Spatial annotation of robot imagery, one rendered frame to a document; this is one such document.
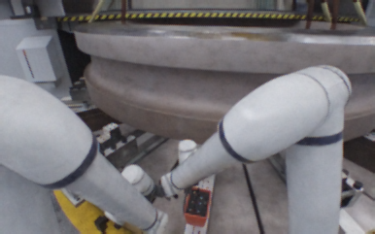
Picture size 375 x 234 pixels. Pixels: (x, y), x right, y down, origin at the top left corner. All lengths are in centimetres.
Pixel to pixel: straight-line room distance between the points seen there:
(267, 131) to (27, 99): 34
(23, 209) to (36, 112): 25
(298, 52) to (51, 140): 140
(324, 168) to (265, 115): 21
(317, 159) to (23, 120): 50
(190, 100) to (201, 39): 54
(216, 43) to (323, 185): 108
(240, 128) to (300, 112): 10
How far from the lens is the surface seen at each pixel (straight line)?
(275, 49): 140
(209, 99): 161
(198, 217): 116
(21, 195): 48
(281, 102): 32
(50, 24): 467
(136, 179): 79
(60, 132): 30
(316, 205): 53
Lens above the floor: 189
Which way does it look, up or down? 30 degrees down
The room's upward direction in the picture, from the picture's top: straight up
